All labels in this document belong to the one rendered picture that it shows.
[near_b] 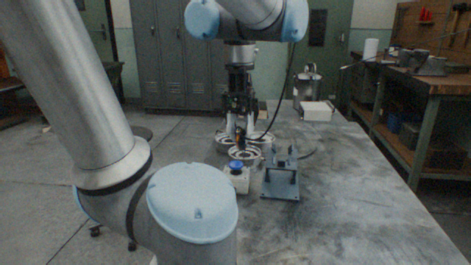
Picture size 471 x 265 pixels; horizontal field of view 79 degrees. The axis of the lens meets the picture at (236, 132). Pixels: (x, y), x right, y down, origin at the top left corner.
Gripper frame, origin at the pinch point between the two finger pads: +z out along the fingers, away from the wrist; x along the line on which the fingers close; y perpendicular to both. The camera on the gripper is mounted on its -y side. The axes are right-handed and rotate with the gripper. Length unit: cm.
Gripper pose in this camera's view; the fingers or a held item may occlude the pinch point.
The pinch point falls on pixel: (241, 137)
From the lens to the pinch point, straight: 77.3
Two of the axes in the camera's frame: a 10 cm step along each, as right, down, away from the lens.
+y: -1.7, 3.6, -9.2
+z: 0.0, 9.3, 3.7
